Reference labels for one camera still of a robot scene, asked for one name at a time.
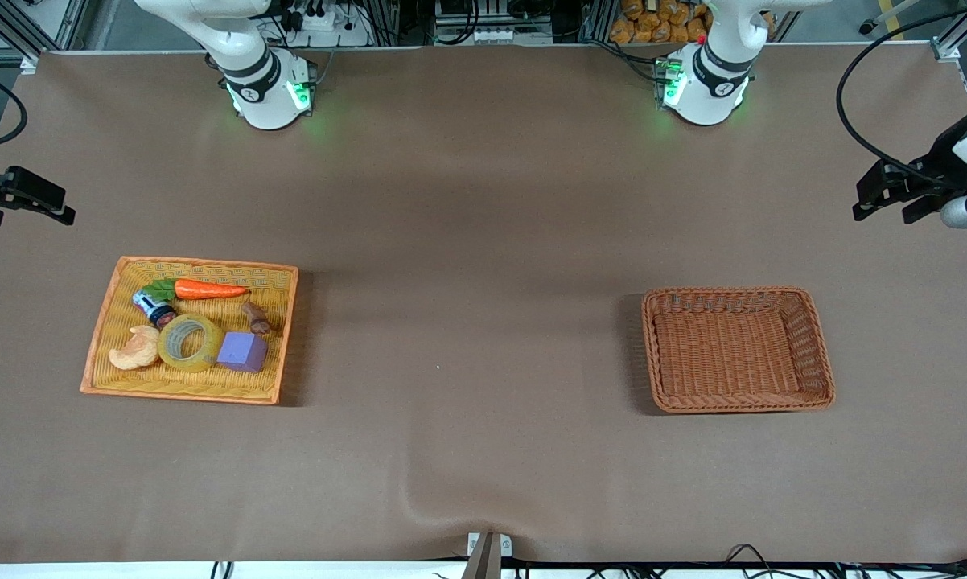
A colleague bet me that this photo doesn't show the yellow clear tape roll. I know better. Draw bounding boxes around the yellow clear tape roll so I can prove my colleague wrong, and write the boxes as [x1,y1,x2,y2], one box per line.
[157,314,225,373]

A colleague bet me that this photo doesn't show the small dark bottle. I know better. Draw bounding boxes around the small dark bottle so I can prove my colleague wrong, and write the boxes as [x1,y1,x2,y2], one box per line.
[132,289,179,328]

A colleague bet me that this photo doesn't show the toy croissant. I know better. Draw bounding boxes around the toy croissant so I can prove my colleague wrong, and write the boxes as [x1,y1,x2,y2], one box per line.
[109,325,163,372]

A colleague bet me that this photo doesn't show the orange toy carrot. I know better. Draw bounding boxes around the orange toy carrot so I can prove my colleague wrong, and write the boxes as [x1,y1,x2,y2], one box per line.
[142,278,249,302]

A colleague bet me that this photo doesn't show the brown wicker basket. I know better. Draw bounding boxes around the brown wicker basket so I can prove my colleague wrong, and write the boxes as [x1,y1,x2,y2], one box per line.
[641,287,836,414]

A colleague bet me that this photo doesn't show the flat yellow woven tray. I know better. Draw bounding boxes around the flat yellow woven tray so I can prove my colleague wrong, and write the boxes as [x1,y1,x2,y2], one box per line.
[80,256,299,405]

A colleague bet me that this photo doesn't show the purple cube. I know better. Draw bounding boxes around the purple cube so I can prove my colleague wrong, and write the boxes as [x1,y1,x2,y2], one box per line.
[216,331,269,374]

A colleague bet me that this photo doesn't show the bag of orange snacks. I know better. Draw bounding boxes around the bag of orange snacks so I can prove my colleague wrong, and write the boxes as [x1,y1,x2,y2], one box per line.
[609,0,711,46]

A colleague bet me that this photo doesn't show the large white power strip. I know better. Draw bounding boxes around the large white power strip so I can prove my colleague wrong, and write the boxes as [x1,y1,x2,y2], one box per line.
[284,0,373,49]

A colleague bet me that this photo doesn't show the brown table mat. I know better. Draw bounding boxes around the brown table mat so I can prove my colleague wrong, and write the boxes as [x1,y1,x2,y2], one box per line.
[0,44,967,564]

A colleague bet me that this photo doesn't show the metal table clamp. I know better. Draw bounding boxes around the metal table clamp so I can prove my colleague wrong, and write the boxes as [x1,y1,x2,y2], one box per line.
[461,531,514,579]

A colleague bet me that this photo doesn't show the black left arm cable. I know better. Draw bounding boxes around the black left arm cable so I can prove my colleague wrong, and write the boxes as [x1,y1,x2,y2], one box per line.
[835,2,967,187]

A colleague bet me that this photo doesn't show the aluminium frame rail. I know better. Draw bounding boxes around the aluminium frame rail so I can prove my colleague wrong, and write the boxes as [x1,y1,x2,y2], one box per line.
[0,0,90,75]
[930,24,967,107]

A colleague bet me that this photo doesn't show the black floor cables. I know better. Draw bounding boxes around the black floor cables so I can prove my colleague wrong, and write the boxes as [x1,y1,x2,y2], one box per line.
[210,544,967,579]

